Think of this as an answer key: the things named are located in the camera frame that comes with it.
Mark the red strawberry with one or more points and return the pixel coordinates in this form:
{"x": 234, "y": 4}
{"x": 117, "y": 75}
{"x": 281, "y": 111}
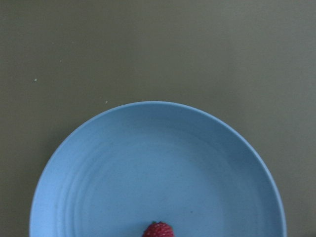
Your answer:
{"x": 158, "y": 229}

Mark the blue round plate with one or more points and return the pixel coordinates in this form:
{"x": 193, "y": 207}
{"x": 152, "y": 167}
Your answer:
{"x": 156, "y": 161}

